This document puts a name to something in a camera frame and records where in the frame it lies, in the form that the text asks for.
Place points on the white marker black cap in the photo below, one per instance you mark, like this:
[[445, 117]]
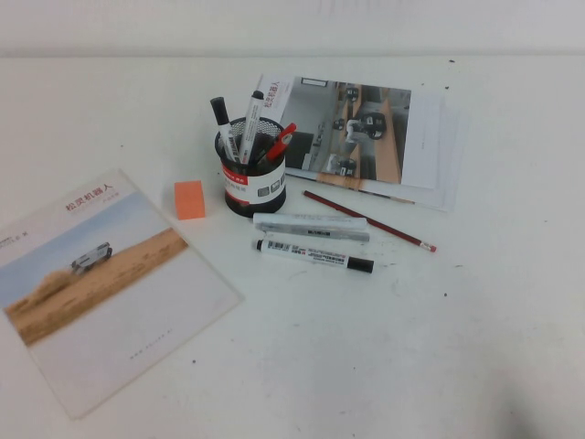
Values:
[[220, 114], [311, 255], [252, 123]]

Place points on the glossy white pen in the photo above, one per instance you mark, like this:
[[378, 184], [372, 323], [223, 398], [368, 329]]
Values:
[[297, 220]]

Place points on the black mesh pen holder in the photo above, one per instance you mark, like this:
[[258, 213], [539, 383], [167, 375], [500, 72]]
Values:
[[249, 192]]

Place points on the red pen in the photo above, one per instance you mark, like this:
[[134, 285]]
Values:
[[284, 137]]

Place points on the red pencil with eraser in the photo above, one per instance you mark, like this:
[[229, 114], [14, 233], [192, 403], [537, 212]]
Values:
[[365, 219]]

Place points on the orange foam block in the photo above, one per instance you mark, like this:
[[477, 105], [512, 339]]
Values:
[[189, 201]]

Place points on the brochure with printed edge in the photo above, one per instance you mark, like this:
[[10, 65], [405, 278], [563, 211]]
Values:
[[402, 195]]

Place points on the office photo brochure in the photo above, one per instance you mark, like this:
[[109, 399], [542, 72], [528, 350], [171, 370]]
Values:
[[379, 137]]

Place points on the desert photo brochure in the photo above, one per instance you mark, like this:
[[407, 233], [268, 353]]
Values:
[[114, 297]]

